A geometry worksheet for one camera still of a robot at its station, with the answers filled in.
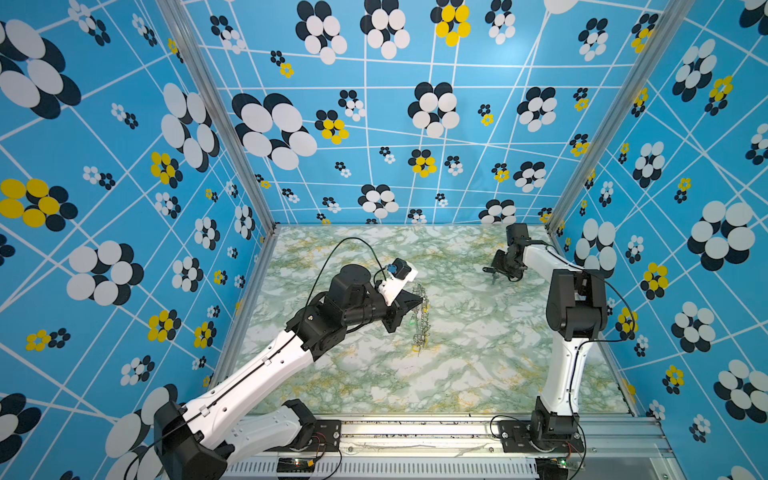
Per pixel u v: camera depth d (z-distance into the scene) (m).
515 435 0.73
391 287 0.57
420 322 0.67
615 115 0.86
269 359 0.45
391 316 0.58
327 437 0.73
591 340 0.58
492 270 0.97
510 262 0.87
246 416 0.44
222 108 0.87
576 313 0.57
